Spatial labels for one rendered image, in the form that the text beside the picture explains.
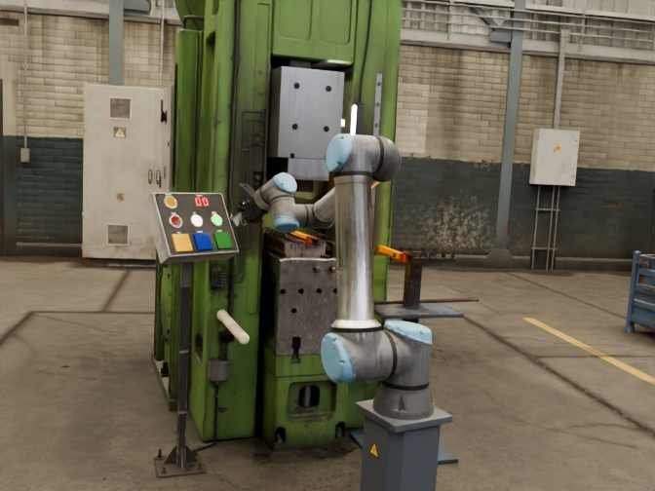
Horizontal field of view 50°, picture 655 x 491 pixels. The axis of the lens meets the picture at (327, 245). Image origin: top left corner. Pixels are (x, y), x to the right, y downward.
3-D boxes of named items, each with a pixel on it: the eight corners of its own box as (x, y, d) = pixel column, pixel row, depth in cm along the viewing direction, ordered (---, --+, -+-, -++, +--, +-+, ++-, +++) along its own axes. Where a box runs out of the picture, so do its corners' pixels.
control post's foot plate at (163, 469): (209, 473, 299) (209, 453, 298) (156, 479, 292) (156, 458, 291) (200, 453, 319) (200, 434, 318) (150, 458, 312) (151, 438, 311)
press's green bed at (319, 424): (347, 446, 335) (352, 352, 330) (272, 454, 322) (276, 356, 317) (310, 406, 387) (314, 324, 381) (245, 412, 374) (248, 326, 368)
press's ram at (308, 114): (357, 161, 324) (362, 73, 319) (277, 157, 311) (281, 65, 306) (327, 160, 363) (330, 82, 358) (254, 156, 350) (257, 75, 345)
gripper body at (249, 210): (241, 225, 276) (258, 212, 268) (235, 206, 278) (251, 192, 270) (255, 224, 281) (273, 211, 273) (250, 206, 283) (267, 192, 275)
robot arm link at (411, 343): (439, 383, 214) (443, 327, 212) (391, 389, 206) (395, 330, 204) (412, 369, 227) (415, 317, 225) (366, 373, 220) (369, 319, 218)
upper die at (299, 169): (328, 180, 321) (329, 160, 319) (287, 178, 314) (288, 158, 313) (300, 177, 360) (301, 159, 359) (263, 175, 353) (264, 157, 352)
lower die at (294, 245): (325, 257, 325) (326, 239, 324) (284, 256, 318) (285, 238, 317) (297, 245, 364) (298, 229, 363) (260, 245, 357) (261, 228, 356)
